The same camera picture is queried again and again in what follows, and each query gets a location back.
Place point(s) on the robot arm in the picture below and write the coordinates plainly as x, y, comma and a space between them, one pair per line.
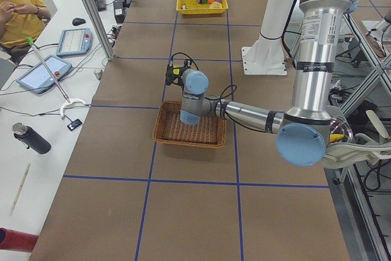
302, 131

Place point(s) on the yellow plastic basket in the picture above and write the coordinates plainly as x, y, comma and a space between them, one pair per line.
193, 8

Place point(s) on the brown wicker basket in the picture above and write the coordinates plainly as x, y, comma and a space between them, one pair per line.
209, 133

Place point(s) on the toy croissant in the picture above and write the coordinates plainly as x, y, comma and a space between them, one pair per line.
215, 5

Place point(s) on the black computer mouse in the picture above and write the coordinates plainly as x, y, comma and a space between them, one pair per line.
78, 21

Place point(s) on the far teach pendant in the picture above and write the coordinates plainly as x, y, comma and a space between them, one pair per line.
74, 42

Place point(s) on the teach pendant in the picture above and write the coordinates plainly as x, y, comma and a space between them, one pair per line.
38, 80
74, 42

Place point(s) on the small metal cup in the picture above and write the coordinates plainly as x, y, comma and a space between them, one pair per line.
98, 73

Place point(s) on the person in yellow shirt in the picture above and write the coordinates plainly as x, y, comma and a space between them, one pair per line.
21, 19

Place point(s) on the metal reacher grabber tool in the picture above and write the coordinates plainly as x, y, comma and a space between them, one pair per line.
68, 101

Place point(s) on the near teach pendant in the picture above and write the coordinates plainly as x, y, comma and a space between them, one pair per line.
38, 80

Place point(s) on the black water bottle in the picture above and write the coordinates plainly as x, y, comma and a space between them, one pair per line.
30, 138

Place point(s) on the white office chair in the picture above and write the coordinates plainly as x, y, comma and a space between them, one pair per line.
344, 154

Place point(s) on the wooden pencil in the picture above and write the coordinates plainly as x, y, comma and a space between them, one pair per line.
15, 201

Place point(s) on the red cylinder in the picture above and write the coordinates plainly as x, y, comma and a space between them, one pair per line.
13, 240

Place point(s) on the aluminium frame post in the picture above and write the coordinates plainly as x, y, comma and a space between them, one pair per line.
99, 28

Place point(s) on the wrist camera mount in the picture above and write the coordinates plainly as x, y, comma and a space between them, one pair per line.
177, 79

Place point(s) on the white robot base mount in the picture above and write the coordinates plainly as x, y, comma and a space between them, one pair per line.
266, 55

